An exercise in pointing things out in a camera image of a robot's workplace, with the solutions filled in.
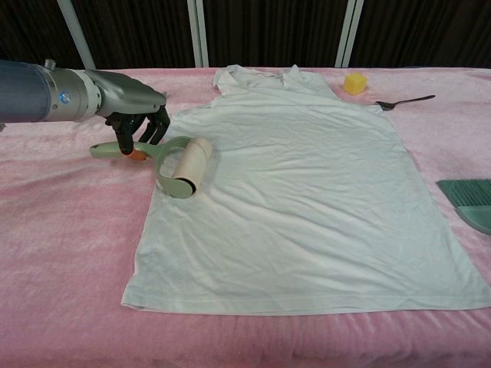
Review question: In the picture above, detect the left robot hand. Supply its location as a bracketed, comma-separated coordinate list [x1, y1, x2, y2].
[86, 69, 172, 162]

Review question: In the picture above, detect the green lint roller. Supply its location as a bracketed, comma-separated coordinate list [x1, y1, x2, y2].
[89, 136, 214, 201]

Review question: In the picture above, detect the pink fuzzy blanket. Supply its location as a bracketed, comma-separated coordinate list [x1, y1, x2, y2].
[0, 67, 491, 368]

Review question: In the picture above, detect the white sleeveless shirt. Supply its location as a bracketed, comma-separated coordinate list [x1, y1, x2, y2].
[120, 64, 491, 317]

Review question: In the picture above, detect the yellow cube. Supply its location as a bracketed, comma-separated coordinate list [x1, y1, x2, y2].
[342, 72, 368, 95]

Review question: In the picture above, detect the metal spoon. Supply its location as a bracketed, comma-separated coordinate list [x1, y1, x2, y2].
[374, 94, 437, 112]

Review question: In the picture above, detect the green hand brush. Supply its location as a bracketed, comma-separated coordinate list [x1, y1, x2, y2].
[436, 178, 491, 235]

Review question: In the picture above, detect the white frame post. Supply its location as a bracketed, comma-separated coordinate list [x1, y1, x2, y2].
[56, 0, 96, 71]
[334, 0, 364, 69]
[186, 0, 210, 68]

